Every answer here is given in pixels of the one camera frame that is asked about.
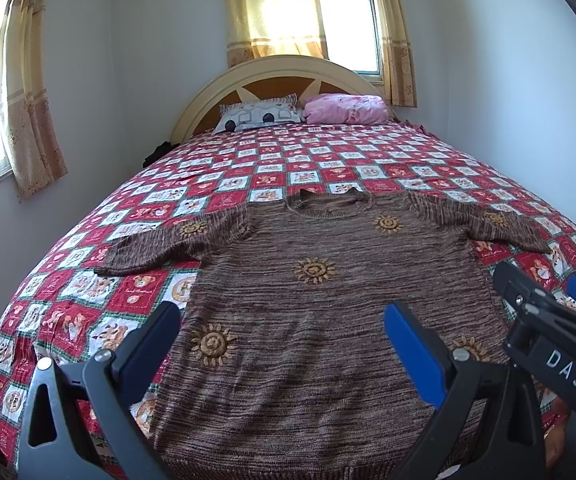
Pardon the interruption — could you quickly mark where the black item beside bed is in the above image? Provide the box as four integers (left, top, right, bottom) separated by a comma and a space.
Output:
142, 141, 178, 168

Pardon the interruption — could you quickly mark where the cream arched wooden headboard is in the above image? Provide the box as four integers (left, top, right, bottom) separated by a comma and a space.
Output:
169, 55, 382, 143

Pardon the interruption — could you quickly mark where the yellow curtain behind headboard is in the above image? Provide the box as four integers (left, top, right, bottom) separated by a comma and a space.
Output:
225, 0, 328, 67

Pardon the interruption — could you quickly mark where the window behind bed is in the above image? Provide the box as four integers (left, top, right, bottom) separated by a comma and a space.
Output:
319, 0, 382, 81

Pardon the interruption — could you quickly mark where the red checkered teddy bedspread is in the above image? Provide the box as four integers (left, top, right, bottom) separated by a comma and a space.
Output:
0, 122, 576, 466

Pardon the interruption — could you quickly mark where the right hand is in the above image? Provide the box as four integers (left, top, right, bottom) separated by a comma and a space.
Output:
545, 404, 570, 469

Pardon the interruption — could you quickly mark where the yellow curtain right of window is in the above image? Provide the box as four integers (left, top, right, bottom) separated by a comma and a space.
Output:
376, 0, 417, 108

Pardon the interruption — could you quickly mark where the yellow side window curtain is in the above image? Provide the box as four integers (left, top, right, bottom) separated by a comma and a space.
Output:
0, 0, 68, 198

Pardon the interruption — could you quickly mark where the brown knitted sun sweater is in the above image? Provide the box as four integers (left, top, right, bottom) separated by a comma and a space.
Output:
97, 190, 548, 479

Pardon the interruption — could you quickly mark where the grey patterned pillow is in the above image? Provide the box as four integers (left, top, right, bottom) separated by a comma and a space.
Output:
213, 93, 302, 133

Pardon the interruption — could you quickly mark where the pink pillow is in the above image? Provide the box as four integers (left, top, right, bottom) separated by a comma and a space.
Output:
303, 93, 390, 125

